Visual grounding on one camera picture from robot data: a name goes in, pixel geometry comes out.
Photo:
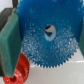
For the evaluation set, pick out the green-padded gripper left finger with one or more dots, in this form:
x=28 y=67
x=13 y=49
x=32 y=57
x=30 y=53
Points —
x=10 y=42

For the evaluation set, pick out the green-padded gripper right finger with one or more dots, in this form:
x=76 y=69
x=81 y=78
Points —
x=81 y=41

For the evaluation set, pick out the blue gear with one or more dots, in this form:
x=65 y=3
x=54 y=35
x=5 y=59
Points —
x=50 y=29

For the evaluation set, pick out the red gear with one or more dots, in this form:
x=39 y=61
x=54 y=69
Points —
x=21 y=72

